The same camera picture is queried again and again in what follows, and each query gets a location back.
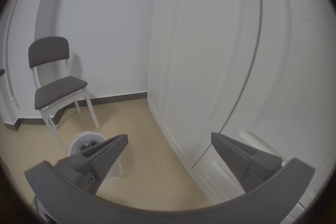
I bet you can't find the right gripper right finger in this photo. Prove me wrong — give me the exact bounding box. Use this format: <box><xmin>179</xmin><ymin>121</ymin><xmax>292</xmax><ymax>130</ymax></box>
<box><xmin>211</xmin><ymin>132</ymin><xmax>283</xmax><ymax>193</ymax></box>

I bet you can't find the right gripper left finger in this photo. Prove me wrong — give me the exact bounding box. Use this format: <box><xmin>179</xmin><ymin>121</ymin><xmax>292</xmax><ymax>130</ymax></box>
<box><xmin>56</xmin><ymin>133</ymin><xmax>129</xmax><ymax>194</ymax></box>

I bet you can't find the black plastic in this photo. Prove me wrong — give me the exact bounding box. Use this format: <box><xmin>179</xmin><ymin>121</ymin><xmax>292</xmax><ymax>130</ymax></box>
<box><xmin>80</xmin><ymin>140</ymin><xmax>99</xmax><ymax>151</ymax></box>

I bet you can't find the clear plastic bag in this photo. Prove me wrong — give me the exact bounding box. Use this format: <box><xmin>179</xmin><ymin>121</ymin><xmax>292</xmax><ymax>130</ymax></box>
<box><xmin>68</xmin><ymin>132</ymin><xmax>123</xmax><ymax>183</ymax></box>

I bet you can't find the white chair with grey seat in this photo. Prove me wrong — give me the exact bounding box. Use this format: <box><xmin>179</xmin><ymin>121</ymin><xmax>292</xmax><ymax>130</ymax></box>
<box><xmin>28</xmin><ymin>36</ymin><xmax>101</xmax><ymax>152</ymax></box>

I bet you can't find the white wardrobe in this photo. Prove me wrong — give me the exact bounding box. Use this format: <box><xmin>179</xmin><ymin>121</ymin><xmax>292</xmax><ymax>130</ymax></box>
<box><xmin>146</xmin><ymin>0</ymin><xmax>336</xmax><ymax>209</ymax></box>

